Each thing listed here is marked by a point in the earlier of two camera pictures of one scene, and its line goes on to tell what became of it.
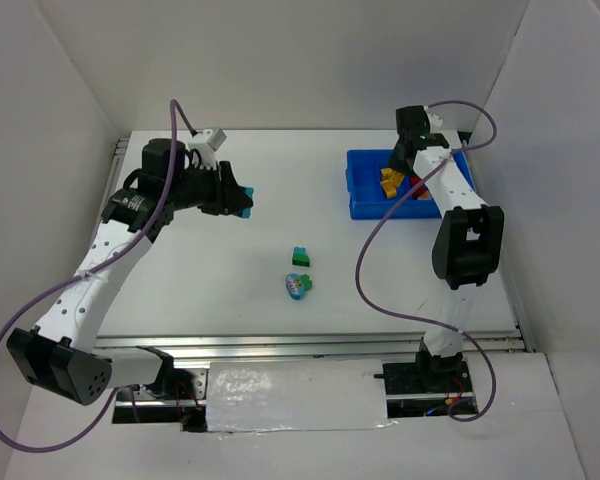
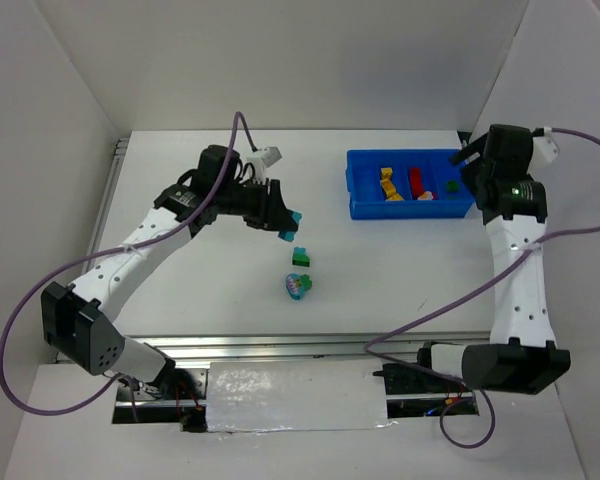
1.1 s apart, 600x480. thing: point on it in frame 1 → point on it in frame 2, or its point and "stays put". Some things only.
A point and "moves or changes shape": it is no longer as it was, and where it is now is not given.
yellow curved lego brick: x=396 y=178 → x=391 y=193
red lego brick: x=419 y=190 stays put
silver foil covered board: x=301 y=394 stays put
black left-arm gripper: x=224 y=187 → x=271 y=203
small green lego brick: x=306 y=281 stays put
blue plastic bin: x=366 y=197 stays put
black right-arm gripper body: x=400 y=153 → x=471 y=163
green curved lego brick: x=300 y=259 stays put
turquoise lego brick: x=246 y=212 moves or changes shape
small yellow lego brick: x=386 y=174 stays put
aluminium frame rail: x=292 y=345 stays put
